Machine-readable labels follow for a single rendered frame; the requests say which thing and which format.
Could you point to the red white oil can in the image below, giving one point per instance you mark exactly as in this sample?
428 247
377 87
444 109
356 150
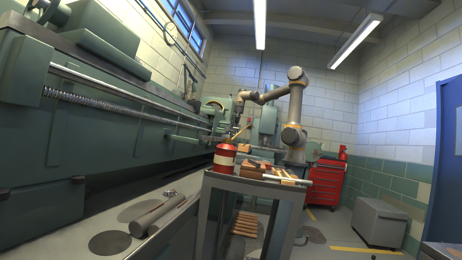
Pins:
224 159

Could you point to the grey metal cart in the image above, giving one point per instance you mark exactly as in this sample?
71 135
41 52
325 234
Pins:
252 187

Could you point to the green bench grinder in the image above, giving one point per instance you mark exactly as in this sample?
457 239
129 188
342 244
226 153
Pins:
313 151

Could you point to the red fire extinguisher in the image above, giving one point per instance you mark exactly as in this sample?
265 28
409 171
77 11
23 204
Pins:
343 154

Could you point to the grey steel bench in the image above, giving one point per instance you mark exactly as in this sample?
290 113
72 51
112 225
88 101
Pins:
442 251

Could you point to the thick grey round bar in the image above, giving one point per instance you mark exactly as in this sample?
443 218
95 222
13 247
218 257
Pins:
173 216
155 215

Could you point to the brown wooden box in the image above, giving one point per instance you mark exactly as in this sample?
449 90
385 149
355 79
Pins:
252 170

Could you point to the red tool cabinet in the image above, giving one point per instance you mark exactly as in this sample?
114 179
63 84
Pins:
326 182

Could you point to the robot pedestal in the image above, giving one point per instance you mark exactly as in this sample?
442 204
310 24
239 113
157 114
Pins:
285 216

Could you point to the wooden rack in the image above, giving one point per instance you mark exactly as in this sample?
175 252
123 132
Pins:
283 174

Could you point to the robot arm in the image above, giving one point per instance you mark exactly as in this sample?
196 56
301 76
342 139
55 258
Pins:
296 108

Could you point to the green drill press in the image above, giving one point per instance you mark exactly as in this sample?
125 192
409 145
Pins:
267 122

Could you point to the grey threaded lead screw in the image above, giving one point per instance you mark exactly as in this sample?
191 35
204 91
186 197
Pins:
108 105

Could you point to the shiny metal swarf pile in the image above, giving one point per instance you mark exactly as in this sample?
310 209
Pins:
169 193

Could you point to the green lathe work lamp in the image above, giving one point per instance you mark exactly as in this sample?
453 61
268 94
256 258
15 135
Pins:
189 85

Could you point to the wooden floor duckboard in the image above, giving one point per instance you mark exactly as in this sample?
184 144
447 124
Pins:
245 224

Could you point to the round white wall clock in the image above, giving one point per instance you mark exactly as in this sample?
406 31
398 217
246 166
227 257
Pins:
170 33

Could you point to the green lathe body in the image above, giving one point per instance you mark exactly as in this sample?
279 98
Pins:
72 137

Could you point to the blue door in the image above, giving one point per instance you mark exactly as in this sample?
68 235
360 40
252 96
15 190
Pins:
442 166

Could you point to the green lathe lever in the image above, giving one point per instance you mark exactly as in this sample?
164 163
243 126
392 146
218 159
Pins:
182 139

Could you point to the grey steel stop bar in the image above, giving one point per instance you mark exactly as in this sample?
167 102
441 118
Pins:
108 86

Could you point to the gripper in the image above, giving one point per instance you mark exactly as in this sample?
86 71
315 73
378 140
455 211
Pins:
237 118

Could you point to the grey metal box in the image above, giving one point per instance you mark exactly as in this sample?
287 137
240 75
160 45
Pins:
379 222

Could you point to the long ceiling tube light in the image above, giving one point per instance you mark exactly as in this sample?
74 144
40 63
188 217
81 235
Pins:
259 21
355 40

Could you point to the small wooden block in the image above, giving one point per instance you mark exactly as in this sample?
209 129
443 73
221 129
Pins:
244 147

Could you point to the blue wall pipe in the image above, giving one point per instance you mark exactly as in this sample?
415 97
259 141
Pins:
169 34

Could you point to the blue framed window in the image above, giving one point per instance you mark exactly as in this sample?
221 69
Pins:
187 25

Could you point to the long grey steel bar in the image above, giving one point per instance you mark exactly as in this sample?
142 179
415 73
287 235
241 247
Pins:
269 148

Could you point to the green lathe handwheel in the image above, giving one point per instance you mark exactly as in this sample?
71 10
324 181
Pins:
45 11

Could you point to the green lathe carriage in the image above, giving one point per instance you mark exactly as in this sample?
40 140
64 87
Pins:
216 115

